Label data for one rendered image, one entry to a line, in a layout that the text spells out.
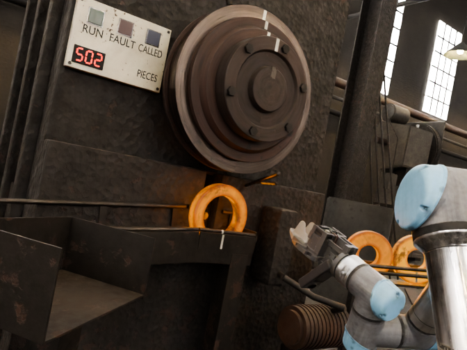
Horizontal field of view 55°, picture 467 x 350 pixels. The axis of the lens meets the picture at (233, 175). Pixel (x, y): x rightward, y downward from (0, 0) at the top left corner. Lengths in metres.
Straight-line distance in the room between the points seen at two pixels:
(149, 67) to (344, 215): 2.86
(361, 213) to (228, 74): 2.86
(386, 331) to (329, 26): 1.09
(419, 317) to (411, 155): 8.15
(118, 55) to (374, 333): 0.92
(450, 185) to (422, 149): 8.60
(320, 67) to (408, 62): 10.82
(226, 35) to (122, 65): 0.29
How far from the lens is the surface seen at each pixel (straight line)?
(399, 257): 1.55
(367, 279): 1.04
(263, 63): 1.24
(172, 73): 1.22
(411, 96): 12.57
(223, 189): 1.29
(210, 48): 1.22
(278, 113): 1.27
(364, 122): 5.59
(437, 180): 0.80
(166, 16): 1.37
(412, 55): 12.62
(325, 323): 1.41
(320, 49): 1.71
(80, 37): 1.25
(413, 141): 9.21
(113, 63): 1.26
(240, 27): 1.28
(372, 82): 5.70
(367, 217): 3.90
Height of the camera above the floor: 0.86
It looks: 1 degrees up
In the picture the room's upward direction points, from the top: 11 degrees clockwise
